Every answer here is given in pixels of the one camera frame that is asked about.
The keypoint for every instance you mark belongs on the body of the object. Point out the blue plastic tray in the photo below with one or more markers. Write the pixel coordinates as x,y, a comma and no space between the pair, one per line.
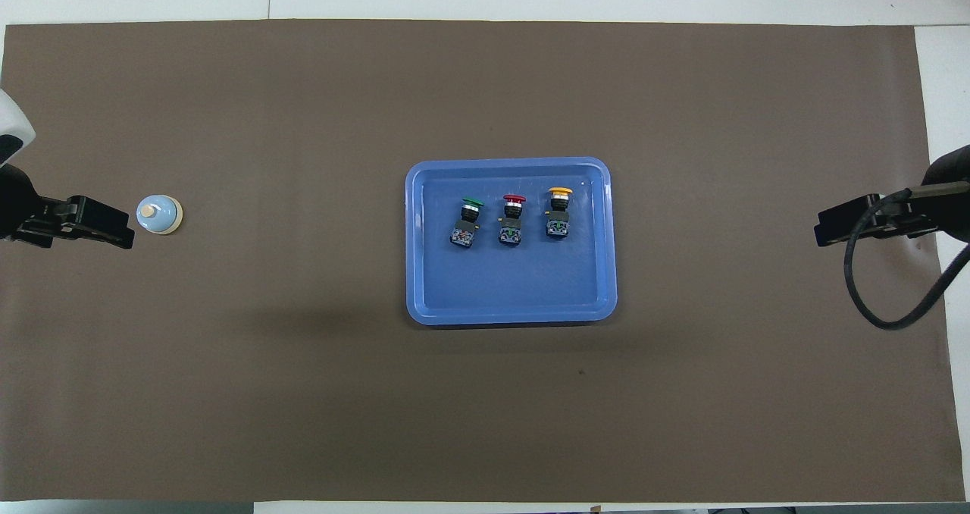
511,279

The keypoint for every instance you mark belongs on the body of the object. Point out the brown paper table mat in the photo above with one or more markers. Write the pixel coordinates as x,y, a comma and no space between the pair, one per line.
303,385

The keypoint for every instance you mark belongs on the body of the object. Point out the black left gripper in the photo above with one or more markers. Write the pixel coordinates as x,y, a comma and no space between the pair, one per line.
19,207

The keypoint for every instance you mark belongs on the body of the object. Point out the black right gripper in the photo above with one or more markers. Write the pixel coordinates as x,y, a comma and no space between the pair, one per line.
951,211

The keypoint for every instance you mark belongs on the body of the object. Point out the green push button switch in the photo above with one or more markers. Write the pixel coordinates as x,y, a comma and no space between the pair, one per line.
466,226

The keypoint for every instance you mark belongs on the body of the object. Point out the red push button switch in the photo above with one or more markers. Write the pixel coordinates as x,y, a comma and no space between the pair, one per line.
511,222

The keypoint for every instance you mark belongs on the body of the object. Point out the light blue desk bell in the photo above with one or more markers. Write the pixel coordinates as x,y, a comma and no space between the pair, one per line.
158,216

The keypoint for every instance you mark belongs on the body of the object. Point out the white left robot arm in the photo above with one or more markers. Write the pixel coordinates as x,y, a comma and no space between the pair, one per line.
11,116

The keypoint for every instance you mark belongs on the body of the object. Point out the yellow push button switch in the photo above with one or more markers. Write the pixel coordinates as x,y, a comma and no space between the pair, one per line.
559,222

